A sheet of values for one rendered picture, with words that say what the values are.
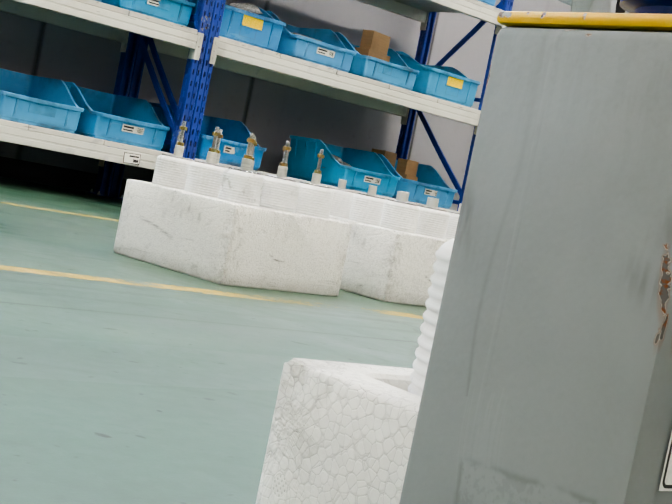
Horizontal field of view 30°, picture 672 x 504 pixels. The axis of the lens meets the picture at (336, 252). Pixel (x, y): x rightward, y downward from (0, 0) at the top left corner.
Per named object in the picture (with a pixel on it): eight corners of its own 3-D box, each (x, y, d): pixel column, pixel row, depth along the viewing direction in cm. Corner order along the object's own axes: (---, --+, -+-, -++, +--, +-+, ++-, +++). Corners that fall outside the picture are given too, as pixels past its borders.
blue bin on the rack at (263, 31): (153, 31, 579) (162, -14, 578) (220, 49, 604) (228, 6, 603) (214, 35, 542) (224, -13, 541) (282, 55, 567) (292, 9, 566)
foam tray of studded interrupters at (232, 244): (338, 297, 302) (353, 223, 301) (220, 284, 273) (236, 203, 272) (230, 266, 328) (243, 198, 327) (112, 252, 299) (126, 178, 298)
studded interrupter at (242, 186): (256, 255, 287) (279, 138, 285) (239, 254, 278) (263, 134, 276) (218, 246, 290) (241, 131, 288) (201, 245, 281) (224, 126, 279)
